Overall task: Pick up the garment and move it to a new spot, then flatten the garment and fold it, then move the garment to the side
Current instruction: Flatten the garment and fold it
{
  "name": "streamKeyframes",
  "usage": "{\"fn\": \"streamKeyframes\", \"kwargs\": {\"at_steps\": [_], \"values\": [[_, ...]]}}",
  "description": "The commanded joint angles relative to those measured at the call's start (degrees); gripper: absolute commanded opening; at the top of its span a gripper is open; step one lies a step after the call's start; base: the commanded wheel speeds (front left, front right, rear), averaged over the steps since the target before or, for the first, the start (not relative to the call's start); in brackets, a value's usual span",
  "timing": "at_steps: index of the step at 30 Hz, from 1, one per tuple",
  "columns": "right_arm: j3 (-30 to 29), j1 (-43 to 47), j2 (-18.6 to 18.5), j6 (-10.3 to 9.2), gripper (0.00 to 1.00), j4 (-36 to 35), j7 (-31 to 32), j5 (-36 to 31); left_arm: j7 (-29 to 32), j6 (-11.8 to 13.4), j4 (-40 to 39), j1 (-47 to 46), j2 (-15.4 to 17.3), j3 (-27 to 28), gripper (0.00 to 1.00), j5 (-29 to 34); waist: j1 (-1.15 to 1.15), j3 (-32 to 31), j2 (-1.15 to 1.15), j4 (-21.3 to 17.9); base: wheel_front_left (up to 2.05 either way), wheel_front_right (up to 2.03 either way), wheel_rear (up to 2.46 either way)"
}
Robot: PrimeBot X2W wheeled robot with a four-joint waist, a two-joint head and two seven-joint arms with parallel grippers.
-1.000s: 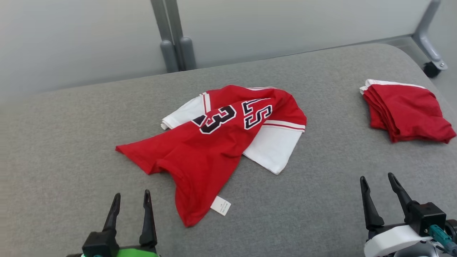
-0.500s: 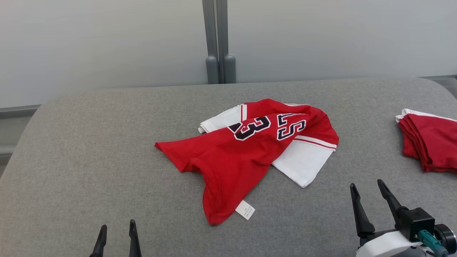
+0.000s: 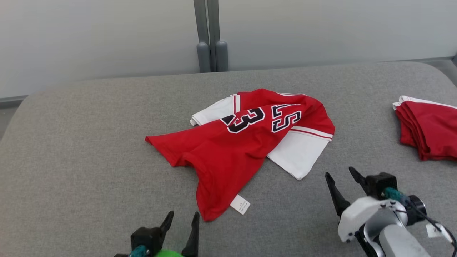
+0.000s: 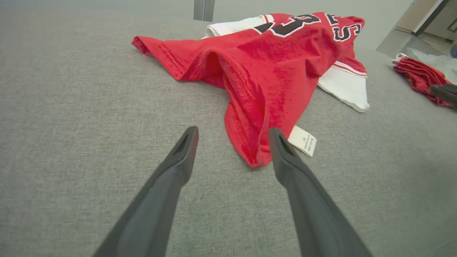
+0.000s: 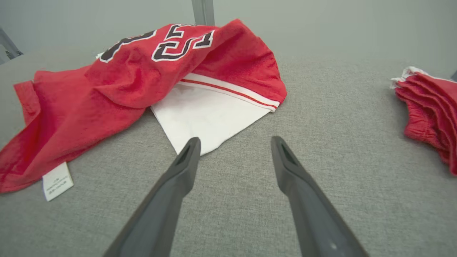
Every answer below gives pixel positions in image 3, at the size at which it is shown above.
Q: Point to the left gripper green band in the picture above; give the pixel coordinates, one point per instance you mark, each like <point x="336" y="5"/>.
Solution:
<point x="167" y="253"/>

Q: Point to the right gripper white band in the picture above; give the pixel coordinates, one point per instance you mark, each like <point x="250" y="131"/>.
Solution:
<point x="351" y="217"/>

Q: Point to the red white jersey number print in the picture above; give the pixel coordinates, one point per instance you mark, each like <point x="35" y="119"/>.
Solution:
<point x="228" y="153"/>

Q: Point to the red jersey with white trim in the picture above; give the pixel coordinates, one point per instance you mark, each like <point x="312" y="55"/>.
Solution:
<point x="428" y="128"/>

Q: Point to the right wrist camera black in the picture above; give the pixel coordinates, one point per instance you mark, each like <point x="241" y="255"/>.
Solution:
<point x="380" y="182"/>

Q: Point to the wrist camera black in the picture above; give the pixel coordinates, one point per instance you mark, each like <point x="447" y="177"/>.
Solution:
<point x="380" y="182"/>
<point x="146" y="235"/>

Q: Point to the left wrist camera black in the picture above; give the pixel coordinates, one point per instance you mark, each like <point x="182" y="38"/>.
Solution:
<point x="146" y="235"/>

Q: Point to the grey partition post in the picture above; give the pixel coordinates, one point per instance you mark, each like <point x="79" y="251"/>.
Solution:
<point x="221" y="53"/>
<point x="201" y="53"/>

